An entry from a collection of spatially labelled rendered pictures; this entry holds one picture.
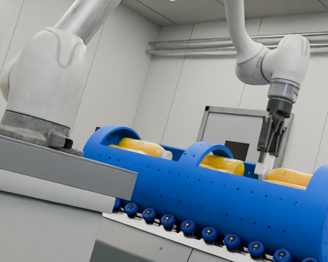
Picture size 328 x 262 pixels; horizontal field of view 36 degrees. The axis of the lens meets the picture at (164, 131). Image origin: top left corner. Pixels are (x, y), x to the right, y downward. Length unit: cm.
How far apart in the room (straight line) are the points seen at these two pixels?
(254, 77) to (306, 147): 370
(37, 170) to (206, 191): 57
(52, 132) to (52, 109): 5
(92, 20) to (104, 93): 551
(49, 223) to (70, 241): 7
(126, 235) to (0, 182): 68
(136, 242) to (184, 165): 28
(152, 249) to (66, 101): 59
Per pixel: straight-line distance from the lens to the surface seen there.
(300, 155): 533
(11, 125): 114
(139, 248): 155
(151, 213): 157
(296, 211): 132
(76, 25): 140
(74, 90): 115
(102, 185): 112
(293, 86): 154
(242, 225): 140
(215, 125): 606
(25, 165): 102
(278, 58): 157
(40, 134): 112
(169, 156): 172
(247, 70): 166
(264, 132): 150
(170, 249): 150
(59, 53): 115
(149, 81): 727
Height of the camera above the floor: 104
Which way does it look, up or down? 7 degrees up
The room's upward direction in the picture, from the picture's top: 16 degrees clockwise
